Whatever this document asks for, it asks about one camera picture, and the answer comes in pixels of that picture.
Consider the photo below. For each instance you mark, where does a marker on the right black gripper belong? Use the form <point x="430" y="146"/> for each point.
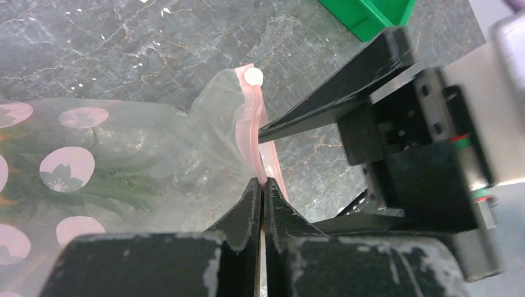
<point x="419" y="149"/>

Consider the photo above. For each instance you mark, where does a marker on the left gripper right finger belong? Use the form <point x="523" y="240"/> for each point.
<point x="301" y="260"/>

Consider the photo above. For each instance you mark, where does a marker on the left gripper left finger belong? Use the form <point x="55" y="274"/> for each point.
<point x="220" y="261"/>

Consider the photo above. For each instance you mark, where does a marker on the clear zip top bag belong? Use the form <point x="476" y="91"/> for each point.
<point x="211" y="153"/>

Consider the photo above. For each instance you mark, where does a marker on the green plastic tray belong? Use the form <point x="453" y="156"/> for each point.
<point x="366" y="18"/>

